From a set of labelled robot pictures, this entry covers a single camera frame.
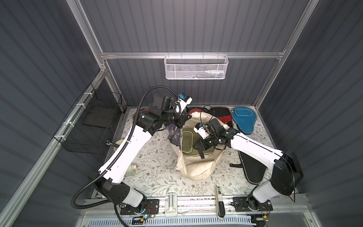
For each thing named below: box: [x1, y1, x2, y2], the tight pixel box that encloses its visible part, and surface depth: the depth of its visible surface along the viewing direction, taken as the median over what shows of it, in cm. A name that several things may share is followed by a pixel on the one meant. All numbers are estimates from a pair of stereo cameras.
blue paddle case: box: [231, 105, 258, 134], surface depth 112 cm
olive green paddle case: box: [181, 126, 215, 157], surface depth 90 cm
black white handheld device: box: [215, 185, 226, 220], surface depth 73 cm
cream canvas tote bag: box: [170, 111, 225, 181], surface depth 72 cm
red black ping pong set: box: [209, 106, 234, 129], surface depth 114 cm
